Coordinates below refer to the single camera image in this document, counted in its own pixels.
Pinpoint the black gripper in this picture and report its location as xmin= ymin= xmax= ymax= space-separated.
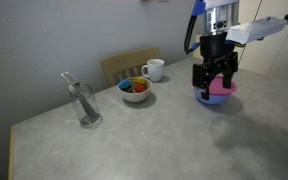
xmin=192 ymin=32 xmax=240 ymax=102

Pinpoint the blue plastic bowl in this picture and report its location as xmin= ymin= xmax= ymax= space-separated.
xmin=193 ymin=87 xmax=236 ymax=106

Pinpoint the beige ceramic bowl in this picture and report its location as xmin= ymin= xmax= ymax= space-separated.
xmin=117 ymin=76 xmax=153 ymax=103

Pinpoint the narrow cream cabinet door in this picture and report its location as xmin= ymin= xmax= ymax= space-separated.
xmin=237 ymin=0 xmax=263 ymax=69

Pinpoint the white ceramic mug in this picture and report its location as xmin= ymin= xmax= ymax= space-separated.
xmin=140 ymin=58 xmax=165 ymax=83

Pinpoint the wide cream cabinet door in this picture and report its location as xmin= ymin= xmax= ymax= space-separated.
xmin=238 ymin=0 xmax=288 ymax=84

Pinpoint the yellow toy piece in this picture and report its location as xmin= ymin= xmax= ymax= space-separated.
xmin=132 ymin=77 xmax=147 ymax=86

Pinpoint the orange toy piece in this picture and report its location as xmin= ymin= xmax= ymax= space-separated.
xmin=132 ymin=83 xmax=148 ymax=94

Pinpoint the blue toy piece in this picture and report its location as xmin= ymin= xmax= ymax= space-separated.
xmin=118 ymin=78 xmax=134 ymax=93

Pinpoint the wooden chair with solid backrest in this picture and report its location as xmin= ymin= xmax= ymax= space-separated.
xmin=100 ymin=46 xmax=162 ymax=88

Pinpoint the clear glass jar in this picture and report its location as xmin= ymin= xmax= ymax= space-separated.
xmin=68 ymin=83 xmax=103 ymax=129

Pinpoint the clear glass with utensils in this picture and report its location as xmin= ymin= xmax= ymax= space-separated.
xmin=60 ymin=70 xmax=100 ymax=123

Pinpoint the black robot cable with blue clip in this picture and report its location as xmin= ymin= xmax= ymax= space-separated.
xmin=183 ymin=0 xmax=207 ymax=56

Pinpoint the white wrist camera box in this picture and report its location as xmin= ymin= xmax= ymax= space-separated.
xmin=225 ymin=14 xmax=288 ymax=44

